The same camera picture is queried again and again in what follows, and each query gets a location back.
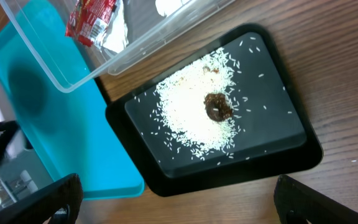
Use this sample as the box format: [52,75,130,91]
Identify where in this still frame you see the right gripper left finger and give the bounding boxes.
[0,174,84,224]

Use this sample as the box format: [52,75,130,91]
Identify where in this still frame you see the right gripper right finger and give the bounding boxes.
[273,175,358,224]

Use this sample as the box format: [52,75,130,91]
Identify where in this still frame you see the brown food scrap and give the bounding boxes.
[204,93,233,122]

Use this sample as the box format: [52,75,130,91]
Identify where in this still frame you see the white rice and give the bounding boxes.
[134,36,293,166]

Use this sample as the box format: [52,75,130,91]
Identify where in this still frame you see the white napkin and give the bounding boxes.
[155,0,189,17]
[102,0,129,54]

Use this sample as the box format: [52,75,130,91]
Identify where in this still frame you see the red snack wrapper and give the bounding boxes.
[65,0,117,47]

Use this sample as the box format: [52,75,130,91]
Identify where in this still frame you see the teal plastic tray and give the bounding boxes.
[0,1,145,200]

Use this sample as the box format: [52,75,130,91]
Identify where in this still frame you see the black tray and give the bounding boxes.
[106,24,323,197]

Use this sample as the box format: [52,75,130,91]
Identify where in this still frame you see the clear plastic bin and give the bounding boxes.
[0,0,230,93]

